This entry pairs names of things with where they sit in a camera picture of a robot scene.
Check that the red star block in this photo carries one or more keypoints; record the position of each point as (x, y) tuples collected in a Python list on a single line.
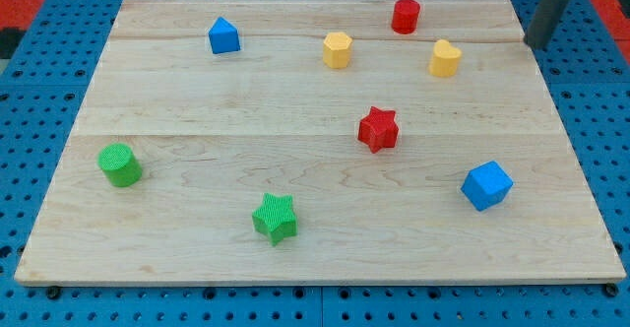
[(378, 129)]

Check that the blue cube block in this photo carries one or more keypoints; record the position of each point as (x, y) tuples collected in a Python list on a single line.
[(487, 185)]

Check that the red cylinder block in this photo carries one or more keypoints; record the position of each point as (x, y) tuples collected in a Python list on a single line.
[(405, 16)]

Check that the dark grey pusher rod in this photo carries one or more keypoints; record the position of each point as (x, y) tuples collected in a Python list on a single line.
[(544, 21)]

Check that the yellow heart block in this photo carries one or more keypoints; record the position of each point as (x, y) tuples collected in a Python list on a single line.
[(445, 59)]

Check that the green cylinder block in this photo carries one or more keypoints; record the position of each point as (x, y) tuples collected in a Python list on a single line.
[(119, 165)]

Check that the yellow hexagon block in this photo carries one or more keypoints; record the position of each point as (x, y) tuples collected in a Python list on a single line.
[(337, 50)]

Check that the wooden board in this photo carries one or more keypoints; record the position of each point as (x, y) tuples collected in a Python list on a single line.
[(214, 132)]

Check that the blue triangular prism block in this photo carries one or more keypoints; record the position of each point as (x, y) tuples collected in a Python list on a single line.
[(223, 37)]

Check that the green star block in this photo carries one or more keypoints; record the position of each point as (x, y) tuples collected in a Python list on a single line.
[(275, 218)]

